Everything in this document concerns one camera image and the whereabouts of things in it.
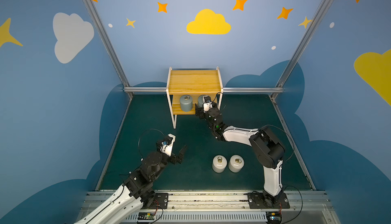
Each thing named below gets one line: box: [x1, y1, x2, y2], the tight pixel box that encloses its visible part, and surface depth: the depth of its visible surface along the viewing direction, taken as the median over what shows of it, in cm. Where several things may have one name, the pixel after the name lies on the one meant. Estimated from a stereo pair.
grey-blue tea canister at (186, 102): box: [180, 94, 193, 112], surface depth 89 cm
